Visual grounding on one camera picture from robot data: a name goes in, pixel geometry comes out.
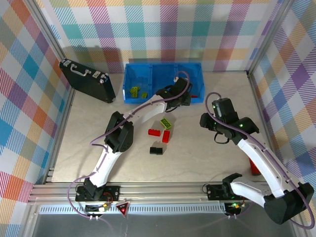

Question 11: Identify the perforated metal strip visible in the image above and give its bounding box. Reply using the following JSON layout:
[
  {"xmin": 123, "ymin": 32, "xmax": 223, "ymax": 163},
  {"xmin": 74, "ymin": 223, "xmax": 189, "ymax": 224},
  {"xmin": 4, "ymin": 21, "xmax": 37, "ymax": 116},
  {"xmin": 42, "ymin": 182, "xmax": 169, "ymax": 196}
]
[{"xmin": 39, "ymin": 204, "xmax": 229, "ymax": 215}]

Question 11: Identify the circuit board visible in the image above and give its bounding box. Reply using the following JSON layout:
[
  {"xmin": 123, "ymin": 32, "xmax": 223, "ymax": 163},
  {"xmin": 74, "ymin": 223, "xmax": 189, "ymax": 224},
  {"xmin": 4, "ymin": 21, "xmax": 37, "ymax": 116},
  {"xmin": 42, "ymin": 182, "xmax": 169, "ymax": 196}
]
[
  {"xmin": 225, "ymin": 201, "xmax": 244, "ymax": 214},
  {"xmin": 85, "ymin": 203, "xmax": 110, "ymax": 213}
]

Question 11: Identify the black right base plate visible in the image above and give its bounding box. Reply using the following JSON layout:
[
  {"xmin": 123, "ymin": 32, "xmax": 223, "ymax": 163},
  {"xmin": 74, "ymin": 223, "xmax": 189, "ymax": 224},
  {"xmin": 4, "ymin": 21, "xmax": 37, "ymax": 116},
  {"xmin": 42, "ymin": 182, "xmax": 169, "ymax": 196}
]
[{"xmin": 206, "ymin": 184, "xmax": 252, "ymax": 200}]

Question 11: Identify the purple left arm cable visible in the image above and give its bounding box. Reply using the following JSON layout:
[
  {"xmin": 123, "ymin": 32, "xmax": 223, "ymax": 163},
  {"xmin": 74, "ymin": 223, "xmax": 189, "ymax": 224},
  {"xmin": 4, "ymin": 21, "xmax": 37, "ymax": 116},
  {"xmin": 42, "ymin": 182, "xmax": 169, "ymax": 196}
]
[{"xmin": 67, "ymin": 71, "xmax": 191, "ymax": 220}]

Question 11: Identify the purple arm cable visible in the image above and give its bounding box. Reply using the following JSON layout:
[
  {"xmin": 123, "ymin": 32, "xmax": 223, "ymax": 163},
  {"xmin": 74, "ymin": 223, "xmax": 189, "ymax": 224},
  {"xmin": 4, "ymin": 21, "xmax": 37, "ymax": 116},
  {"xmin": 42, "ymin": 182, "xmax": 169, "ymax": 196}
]
[
  {"xmin": 205, "ymin": 91, "xmax": 316, "ymax": 229},
  {"xmin": 67, "ymin": 71, "xmax": 191, "ymax": 220}
]

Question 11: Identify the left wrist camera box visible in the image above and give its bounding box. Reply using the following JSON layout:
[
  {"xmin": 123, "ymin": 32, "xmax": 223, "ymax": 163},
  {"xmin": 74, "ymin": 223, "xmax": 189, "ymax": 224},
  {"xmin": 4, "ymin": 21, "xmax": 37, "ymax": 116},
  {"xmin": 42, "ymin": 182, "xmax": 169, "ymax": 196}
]
[{"xmin": 174, "ymin": 77, "xmax": 191, "ymax": 93}]

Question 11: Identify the aluminium side rail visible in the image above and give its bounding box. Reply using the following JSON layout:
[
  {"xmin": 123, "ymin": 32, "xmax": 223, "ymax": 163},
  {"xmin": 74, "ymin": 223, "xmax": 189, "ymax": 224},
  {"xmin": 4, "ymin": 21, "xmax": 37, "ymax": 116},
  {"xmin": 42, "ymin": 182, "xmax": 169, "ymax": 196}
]
[
  {"xmin": 43, "ymin": 87, "xmax": 76, "ymax": 185},
  {"xmin": 246, "ymin": 71, "xmax": 284, "ymax": 183}
]

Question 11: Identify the aluminium corner post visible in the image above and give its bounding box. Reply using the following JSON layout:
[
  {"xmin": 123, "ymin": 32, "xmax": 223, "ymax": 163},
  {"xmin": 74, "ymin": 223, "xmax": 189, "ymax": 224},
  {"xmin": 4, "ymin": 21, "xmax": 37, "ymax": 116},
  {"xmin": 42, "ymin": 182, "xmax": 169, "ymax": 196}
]
[
  {"xmin": 29, "ymin": 0, "xmax": 75, "ymax": 91},
  {"xmin": 246, "ymin": 0, "xmax": 298, "ymax": 75}
]

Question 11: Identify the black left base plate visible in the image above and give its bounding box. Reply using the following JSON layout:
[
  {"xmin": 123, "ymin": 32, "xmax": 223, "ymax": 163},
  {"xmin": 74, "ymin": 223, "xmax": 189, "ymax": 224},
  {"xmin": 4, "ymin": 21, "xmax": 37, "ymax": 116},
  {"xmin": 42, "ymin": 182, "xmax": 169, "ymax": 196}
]
[{"xmin": 75, "ymin": 185, "xmax": 121, "ymax": 202}]

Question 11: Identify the left circuit board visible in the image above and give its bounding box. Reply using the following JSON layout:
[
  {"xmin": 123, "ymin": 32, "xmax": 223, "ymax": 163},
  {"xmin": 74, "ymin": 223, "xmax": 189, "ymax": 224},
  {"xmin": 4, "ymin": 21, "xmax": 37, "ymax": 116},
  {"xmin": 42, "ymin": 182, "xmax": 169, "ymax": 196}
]
[{"xmin": 85, "ymin": 203, "xmax": 110, "ymax": 213}]

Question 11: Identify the right circuit board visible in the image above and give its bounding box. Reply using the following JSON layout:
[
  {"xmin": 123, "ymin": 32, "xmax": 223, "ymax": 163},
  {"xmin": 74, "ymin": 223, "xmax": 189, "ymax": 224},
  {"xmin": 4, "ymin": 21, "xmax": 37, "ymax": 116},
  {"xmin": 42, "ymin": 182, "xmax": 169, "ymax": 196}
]
[{"xmin": 225, "ymin": 201, "xmax": 244, "ymax": 214}]

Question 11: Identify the red triangular sign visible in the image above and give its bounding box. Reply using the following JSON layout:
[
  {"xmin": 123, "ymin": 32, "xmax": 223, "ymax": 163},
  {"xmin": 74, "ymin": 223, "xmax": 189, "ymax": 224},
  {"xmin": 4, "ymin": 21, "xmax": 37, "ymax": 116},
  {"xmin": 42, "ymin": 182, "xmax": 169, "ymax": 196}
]
[{"xmin": 116, "ymin": 201, "xmax": 131, "ymax": 218}]

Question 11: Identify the blue three-compartment bin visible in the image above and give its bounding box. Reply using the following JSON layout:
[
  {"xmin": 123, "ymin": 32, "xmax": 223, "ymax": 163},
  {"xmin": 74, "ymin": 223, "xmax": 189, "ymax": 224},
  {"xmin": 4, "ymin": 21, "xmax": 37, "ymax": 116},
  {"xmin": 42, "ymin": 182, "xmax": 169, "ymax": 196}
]
[{"xmin": 122, "ymin": 63, "xmax": 205, "ymax": 105}]

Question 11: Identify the red cylindrical object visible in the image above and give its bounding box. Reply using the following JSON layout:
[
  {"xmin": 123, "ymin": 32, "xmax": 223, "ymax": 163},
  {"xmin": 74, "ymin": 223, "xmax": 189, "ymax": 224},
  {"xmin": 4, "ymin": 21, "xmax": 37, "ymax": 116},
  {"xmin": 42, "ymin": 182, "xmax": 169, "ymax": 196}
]
[{"xmin": 248, "ymin": 158, "xmax": 261, "ymax": 177}]

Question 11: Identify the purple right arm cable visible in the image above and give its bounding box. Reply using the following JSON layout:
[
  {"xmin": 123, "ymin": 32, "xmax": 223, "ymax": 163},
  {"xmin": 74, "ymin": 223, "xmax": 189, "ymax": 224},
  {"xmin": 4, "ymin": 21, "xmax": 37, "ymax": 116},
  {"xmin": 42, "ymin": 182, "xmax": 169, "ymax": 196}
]
[{"xmin": 205, "ymin": 91, "xmax": 316, "ymax": 229}]

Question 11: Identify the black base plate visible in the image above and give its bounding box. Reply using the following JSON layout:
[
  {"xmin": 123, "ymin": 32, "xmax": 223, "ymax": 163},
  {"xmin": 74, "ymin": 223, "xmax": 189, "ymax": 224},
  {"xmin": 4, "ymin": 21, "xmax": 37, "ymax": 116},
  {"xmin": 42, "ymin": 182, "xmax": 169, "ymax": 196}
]
[
  {"xmin": 206, "ymin": 184, "xmax": 252, "ymax": 200},
  {"xmin": 75, "ymin": 185, "xmax": 121, "ymax": 202}
]

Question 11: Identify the aluminium front rail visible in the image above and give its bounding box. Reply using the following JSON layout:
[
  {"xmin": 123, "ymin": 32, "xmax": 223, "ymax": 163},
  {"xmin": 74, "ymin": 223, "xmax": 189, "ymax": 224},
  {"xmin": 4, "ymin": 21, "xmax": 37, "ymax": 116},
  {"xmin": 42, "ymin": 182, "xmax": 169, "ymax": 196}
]
[{"xmin": 27, "ymin": 182, "xmax": 300, "ymax": 205}]

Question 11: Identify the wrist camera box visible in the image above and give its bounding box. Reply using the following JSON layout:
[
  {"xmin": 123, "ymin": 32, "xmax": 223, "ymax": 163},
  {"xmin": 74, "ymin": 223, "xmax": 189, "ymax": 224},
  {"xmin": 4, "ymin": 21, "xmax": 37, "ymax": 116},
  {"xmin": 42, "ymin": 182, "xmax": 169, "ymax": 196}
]
[
  {"xmin": 174, "ymin": 77, "xmax": 191, "ymax": 93},
  {"xmin": 212, "ymin": 98, "xmax": 237, "ymax": 119}
]

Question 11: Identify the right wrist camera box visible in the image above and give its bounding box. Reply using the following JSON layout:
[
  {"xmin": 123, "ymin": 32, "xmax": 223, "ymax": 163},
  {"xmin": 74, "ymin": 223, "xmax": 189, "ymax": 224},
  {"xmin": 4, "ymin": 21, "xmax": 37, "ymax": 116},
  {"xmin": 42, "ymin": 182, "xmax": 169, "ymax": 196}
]
[{"xmin": 212, "ymin": 98, "xmax": 237, "ymax": 119}]

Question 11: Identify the black carrying case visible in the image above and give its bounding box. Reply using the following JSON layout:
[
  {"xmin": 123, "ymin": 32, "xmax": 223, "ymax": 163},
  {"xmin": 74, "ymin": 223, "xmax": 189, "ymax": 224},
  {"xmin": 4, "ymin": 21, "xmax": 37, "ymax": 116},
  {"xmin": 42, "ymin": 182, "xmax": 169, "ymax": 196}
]
[{"xmin": 58, "ymin": 58, "xmax": 117, "ymax": 104}]

